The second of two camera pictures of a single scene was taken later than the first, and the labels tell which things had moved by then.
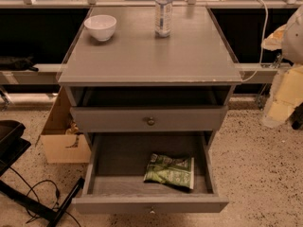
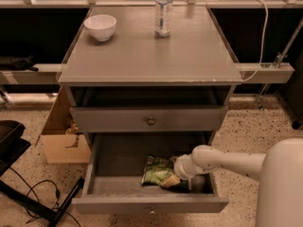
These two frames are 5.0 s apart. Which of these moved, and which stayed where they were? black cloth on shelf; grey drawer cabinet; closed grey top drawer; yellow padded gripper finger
Moved: yellow padded gripper finger
Stayed: closed grey top drawer; grey drawer cabinet; black cloth on shelf
